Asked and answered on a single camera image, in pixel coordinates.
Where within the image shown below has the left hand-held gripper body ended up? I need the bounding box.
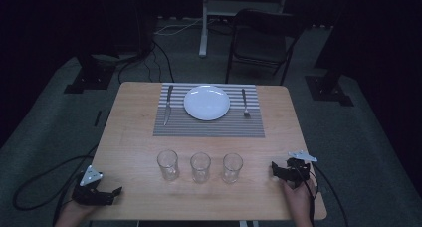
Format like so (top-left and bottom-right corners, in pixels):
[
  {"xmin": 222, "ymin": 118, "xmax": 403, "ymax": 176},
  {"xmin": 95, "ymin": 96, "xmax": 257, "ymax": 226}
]
[{"xmin": 71, "ymin": 164, "xmax": 115, "ymax": 207}]

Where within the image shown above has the person's right hand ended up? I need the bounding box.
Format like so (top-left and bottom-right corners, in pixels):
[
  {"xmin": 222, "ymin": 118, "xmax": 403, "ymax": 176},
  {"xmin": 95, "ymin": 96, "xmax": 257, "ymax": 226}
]
[{"xmin": 282, "ymin": 173, "xmax": 318, "ymax": 227}]

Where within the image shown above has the black floor cable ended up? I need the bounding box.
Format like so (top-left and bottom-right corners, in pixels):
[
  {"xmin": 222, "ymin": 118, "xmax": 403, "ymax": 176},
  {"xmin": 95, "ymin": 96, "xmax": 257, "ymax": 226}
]
[{"xmin": 117, "ymin": 37, "xmax": 175, "ymax": 86}]

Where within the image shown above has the white floor cable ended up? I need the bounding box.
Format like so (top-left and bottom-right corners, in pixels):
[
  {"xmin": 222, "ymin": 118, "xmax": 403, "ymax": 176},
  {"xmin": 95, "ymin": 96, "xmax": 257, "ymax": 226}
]
[{"xmin": 153, "ymin": 17, "xmax": 217, "ymax": 36}]

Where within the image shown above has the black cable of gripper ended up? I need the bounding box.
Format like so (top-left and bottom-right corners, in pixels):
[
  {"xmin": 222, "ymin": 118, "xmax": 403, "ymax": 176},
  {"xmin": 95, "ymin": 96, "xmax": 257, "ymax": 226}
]
[
  {"xmin": 12, "ymin": 143, "xmax": 100, "ymax": 227},
  {"xmin": 307, "ymin": 163, "xmax": 350, "ymax": 227}
]

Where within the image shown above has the silver fork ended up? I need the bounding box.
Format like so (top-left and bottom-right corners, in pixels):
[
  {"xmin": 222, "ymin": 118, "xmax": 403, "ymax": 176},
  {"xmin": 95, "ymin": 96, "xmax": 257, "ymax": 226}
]
[{"xmin": 240, "ymin": 88, "xmax": 252, "ymax": 118}]

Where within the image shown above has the grey striped placemat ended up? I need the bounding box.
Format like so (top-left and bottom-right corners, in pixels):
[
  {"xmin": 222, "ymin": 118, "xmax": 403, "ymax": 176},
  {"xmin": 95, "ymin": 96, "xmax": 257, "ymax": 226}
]
[{"xmin": 152, "ymin": 83, "xmax": 266, "ymax": 138}]

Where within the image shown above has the silver table knife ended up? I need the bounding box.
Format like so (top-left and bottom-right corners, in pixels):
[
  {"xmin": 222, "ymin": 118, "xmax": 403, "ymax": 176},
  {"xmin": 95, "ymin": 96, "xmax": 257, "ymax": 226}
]
[{"xmin": 162, "ymin": 84, "xmax": 174, "ymax": 127}]

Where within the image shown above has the black stand base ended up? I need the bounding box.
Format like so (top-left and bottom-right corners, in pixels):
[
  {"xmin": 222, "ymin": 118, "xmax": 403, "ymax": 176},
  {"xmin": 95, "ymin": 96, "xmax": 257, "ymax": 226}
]
[
  {"xmin": 304, "ymin": 69, "xmax": 354, "ymax": 108},
  {"xmin": 63, "ymin": 52, "xmax": 117, "ymax": 95}
]

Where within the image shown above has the white round plate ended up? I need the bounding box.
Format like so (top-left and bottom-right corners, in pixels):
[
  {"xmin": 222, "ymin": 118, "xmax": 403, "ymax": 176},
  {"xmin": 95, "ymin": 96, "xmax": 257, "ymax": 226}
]
[{"xmin": 183, "ymin": 84, "xmax": 231, "ymax": 121}]

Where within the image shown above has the person's left hand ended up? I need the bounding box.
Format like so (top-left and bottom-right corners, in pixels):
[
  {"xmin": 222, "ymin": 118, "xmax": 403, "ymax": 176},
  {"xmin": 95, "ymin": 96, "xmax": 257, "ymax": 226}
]
[{"xmin": 53, "ymin": 200, "xmax": 101, "ymax": 227}]

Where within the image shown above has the black folding chair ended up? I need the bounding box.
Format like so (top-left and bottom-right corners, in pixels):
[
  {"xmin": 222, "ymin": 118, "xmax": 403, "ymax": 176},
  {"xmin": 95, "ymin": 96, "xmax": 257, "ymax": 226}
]
[{"xmin": 224, "ymin": 7, "xmax": 307, "ymax": 87}]

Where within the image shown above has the clear drinking glass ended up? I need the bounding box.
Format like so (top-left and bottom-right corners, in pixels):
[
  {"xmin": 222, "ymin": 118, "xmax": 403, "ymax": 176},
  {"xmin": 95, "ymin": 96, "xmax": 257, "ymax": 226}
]
[
  {"xmin": 189, "ymin": 151, "xmax": 212, "ymax": 184},
  {"xmin": 222, "ymin": 152, "xmax": 244, "ymax": 184},
  {"xmin": 156, "ymin": 149, "xmax": 180, "ymax": 182}
]

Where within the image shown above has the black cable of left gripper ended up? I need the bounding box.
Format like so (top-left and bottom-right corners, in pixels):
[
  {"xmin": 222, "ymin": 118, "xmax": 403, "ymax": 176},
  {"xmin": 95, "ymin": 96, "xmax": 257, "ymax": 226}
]
[{"xmin": 12, "ymin": 143, "xmax": 100, "ymax": 227}]

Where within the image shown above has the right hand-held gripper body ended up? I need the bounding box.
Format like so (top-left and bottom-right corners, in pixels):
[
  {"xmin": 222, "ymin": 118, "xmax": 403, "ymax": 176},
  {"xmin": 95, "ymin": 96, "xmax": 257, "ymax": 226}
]
[{"xmin": 278, "ymin": 149, "xmax": 318, "ymax": 189}]

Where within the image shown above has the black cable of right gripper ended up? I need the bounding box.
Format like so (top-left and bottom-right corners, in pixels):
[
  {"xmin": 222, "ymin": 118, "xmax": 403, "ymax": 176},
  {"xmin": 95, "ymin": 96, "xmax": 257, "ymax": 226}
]
[{"xmin": 307, "ymin": 163, "xmax": 350, "ymax": 227}]

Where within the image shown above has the white metal stand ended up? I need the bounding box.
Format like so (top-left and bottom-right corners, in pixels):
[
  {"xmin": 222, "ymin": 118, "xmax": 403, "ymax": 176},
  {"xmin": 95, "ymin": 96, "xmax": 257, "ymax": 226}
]
[{"xmin": 198, "ymin": 0, "xmax": 291, "ymax": 58}]

